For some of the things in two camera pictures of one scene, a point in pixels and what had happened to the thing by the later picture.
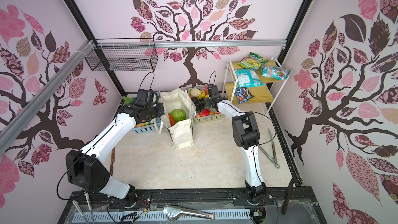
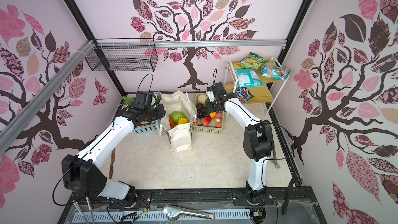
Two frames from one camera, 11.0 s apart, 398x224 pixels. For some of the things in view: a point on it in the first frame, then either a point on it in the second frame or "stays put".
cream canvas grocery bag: x=182 y=133 stays put
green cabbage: x=178 y=114 stays put
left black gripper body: x=147 y=106 stays put
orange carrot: x=172 y=120 stays put
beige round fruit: x=195 y=93 → x=202 y=98
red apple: x=205 y=112 → x=205 y=121
